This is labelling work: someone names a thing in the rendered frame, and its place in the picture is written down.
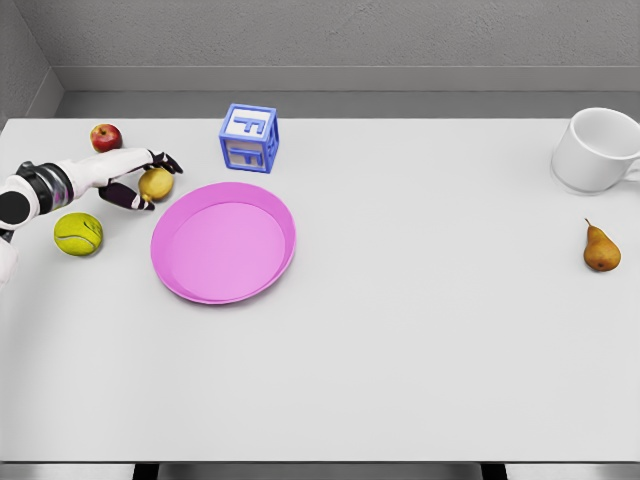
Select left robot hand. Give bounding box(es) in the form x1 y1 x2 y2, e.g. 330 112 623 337
87 147 184 212

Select yellow lemon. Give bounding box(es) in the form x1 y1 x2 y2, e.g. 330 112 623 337
138 167 175 203

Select blue letter F block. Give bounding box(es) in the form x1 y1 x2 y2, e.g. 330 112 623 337
218 103 279 175

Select yellow-green tennis ball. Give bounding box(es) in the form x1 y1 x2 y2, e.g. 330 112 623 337
53 212 104 258

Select brown pear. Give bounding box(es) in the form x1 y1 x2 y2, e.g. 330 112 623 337
583 218 622 273

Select pink round plate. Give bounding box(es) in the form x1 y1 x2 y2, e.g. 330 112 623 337
150 181 297 306

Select red apple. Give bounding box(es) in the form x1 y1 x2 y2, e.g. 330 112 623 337
89 123 124 154

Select white mug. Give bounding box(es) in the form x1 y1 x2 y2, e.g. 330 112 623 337
550 106 640 196

